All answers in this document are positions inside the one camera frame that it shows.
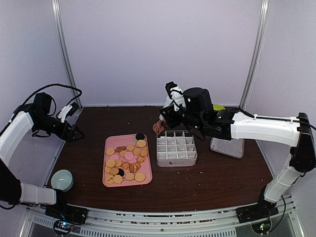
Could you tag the left frame post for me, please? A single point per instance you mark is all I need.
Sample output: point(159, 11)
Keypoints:
point(62, 41)

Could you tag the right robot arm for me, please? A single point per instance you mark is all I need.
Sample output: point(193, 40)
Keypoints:
point(287, 142)

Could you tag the chocolate swirl cookie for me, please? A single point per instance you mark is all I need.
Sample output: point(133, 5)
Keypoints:
point(158, 127)

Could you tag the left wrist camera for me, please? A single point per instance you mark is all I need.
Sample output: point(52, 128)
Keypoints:
point(67, 111)

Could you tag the black sandwich cookie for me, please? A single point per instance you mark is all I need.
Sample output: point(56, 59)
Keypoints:
point(121, 172)
point(140, 136)

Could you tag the black sandwich cookie top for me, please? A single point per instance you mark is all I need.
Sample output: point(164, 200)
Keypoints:
point(140, 136)

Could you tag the frame post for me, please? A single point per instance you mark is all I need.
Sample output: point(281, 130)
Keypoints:
point(62, 41)
point(258, 46)

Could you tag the white divided cookie tin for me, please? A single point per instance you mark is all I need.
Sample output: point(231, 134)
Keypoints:
point(176, 148)

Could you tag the pink round cookie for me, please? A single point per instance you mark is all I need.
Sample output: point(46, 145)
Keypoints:
point(129, 156)

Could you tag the round tan cookie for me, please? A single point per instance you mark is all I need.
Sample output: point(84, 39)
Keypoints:
point(141, 143)
point(140, 177)

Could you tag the round tan cookie bottom right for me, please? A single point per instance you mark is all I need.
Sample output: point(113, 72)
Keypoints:
point(140, 177)

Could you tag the black sandwich cookie lower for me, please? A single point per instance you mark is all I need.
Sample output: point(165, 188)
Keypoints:
point(121, 172)

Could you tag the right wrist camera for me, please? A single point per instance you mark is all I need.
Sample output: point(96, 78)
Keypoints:
point(175, 97)

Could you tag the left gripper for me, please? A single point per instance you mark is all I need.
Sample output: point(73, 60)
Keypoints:
point(68, 138)

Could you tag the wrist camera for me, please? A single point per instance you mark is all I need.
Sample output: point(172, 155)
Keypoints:
point(175, 97)
point(67, 111)

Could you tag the pink plastic tray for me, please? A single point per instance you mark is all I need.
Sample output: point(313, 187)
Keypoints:
point(115, 148)

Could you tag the right frame post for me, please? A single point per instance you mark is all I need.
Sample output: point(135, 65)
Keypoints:
point(258, 46)

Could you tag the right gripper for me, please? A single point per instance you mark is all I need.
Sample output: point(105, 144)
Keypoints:
point(168, 118)

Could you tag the flower shaped tan cookie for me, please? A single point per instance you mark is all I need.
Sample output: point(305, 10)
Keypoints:
point(117, 179)

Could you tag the green plastic bowl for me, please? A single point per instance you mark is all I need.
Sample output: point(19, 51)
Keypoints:
point(217, 107)

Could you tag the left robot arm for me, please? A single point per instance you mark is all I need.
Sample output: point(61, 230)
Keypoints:
point(16, 149)

